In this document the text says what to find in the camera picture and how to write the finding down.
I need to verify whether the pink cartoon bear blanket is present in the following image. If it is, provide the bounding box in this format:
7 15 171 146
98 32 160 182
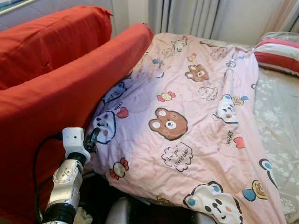
85 33 289 224

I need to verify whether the silver robot left leg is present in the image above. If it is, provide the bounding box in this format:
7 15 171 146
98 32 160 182
105 196 143 224

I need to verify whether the grey floral bed sheet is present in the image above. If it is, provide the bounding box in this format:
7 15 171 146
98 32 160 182
252 68 299 224

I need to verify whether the red sofa cushion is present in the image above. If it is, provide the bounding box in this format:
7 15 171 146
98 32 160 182
0 5 114 90

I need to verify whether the striped superhero bolster pillow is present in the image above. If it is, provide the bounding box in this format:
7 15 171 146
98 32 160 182
252 38 299 76

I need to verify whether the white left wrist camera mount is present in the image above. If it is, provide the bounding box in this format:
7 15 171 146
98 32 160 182
62 127 91 165

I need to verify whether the cream fluffy cloth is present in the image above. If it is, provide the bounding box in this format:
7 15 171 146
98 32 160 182
74 207 93 224

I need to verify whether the white framed window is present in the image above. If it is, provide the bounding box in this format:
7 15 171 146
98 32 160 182
0 0 36 15

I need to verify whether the grey pleated curtain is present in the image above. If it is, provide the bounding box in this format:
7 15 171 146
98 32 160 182
273 0 299 33
149 0 220 42

